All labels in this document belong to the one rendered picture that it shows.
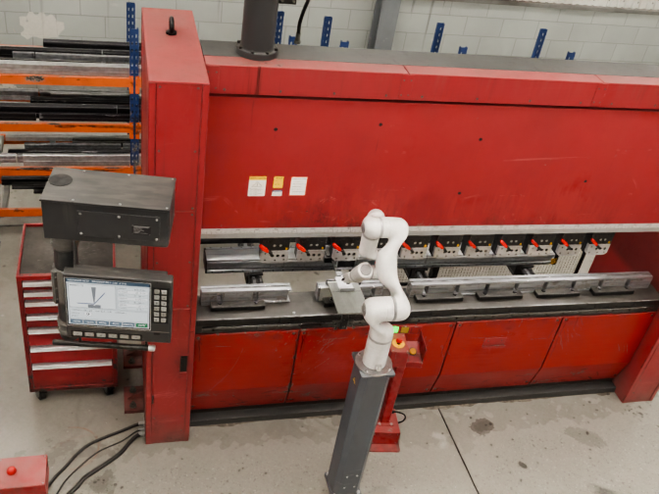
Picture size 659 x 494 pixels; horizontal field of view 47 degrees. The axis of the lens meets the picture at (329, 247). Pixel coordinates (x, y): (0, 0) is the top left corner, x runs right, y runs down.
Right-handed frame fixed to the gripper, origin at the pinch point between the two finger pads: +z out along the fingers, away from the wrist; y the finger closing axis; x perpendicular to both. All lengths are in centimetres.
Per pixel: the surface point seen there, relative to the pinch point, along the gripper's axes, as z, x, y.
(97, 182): -92, -27, 131
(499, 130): -69, -64, -67
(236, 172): -49, -47, 67
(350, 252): -10.2, -14.2, 0.6
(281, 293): 13.8, 3.5, 35.4
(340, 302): -1.5, 12.1, 6.0
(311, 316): 11.0, 17.3, 20.1
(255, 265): 30, -17, 47
